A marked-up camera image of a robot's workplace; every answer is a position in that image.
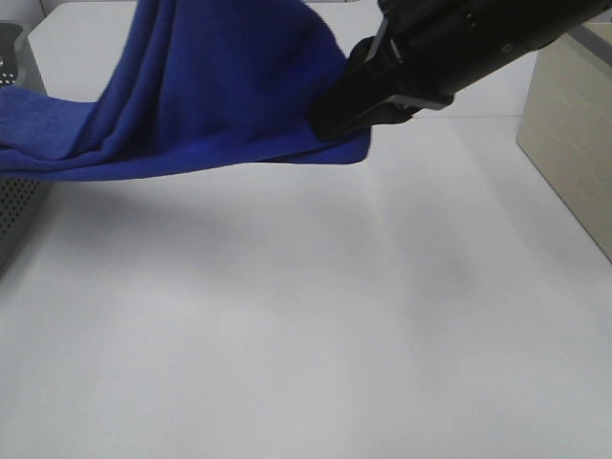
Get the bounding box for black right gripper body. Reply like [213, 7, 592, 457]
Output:
[366, 0, 611, 110]

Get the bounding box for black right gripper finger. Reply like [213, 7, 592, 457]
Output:
[315, 95, 421, 141]
[309, 36, 383, 129]

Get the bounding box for blue microfibre towel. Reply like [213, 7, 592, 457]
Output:
[1, 1, 371, 182]

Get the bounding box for beige bin with grey rim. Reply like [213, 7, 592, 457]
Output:
[516, 23, 611, 256]

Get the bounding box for grey perforated plastic basket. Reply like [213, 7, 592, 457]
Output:
[1, 20, 53, 274]

